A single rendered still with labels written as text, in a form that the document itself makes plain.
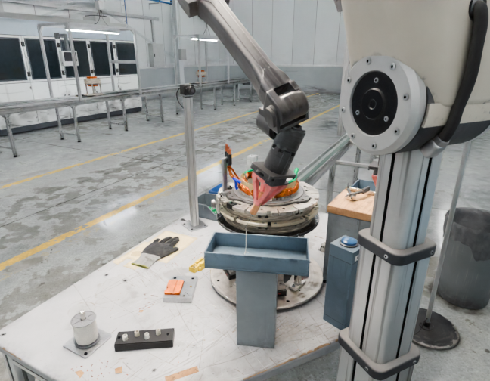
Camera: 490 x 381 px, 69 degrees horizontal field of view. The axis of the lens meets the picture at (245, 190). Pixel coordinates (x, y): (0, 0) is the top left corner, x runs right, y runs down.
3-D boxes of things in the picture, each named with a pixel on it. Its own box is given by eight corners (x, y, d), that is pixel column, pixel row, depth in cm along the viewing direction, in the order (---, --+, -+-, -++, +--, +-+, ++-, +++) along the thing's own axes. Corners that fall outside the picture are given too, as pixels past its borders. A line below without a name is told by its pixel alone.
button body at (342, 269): (322, 319, 103) (330, 243, 94) (336, 308, 108) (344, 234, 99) (343, 332, 98) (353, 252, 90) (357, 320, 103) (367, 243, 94)
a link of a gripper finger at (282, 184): (237, 197, 83) (252, 163, 80) (256, 195, 89) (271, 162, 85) (257, 214, 80) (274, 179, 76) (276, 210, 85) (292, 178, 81)
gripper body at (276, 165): (248, 168, 79) (260, 139, 76) (274, 167, 87) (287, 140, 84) (268, 184, 76) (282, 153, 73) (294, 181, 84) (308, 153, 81)
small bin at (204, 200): (232, 212, 175) (232, 197, 172) (218, 222, 163) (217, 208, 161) (205, 205, 182) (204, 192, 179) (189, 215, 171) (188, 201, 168)
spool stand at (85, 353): (90, 325, 101) (84, 296, 97) (113, 336, 97) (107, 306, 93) (62, 347, 93) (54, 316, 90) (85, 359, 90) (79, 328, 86)
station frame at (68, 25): (114, 92, 797) (106, 29, 751) (141, 94, 761) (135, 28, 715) (50, 99, 667) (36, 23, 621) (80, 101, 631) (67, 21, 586)
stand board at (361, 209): (346, 193, 127) (346, 186, 126) (402, 203, 117) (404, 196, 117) (327, 212, 111) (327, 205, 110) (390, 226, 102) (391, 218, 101)
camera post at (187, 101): (199, 226, 160) (192, 96, 140) (193, 227, 159) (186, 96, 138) (196, 224, 162) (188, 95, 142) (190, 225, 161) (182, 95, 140)
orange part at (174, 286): (169, 282, 118) (169, 279, 118) (184, 282, 118) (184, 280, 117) (163, 295, 111) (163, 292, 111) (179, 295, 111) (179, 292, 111)
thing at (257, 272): (208, 345, 94) (203, 252, 84) (216, 317, 104) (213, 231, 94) (302, 356, 90) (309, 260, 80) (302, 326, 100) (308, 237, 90)
